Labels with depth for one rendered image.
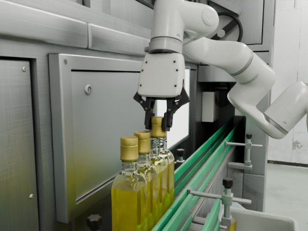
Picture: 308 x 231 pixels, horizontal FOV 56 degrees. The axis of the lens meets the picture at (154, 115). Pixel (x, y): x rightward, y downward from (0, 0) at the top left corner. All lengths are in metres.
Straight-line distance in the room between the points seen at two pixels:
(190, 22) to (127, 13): 0.28
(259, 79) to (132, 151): 0.43
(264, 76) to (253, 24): 0.82
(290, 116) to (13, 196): 0.67
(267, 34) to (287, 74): 2.76
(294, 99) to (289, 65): 3.51
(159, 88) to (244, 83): 0.29
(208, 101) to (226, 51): 0.97
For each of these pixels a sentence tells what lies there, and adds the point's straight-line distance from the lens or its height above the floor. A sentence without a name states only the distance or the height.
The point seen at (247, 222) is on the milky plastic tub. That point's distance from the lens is 1.05.
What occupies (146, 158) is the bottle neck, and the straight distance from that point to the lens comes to 0.61.
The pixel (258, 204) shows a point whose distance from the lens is 1.73.
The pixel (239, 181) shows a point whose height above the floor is 0.70.
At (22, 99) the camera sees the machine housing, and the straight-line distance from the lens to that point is 0.57.
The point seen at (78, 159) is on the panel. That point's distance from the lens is 0.64.
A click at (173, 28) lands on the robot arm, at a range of 0.67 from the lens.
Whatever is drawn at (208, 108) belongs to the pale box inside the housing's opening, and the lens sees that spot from 1.76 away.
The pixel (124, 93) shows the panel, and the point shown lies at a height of 1.23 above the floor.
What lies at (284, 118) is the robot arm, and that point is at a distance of 0.84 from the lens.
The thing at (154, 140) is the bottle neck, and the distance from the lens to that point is 0.65.
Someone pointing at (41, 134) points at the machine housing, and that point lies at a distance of 0.59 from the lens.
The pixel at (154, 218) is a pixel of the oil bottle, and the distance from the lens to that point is 0.66.
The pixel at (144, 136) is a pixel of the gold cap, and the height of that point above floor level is 1.16.
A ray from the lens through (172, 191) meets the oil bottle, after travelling 0.76.
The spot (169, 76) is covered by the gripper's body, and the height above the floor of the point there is 1.28.
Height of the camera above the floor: 1.28
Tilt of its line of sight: 8 degrees down
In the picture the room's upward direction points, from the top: straight up
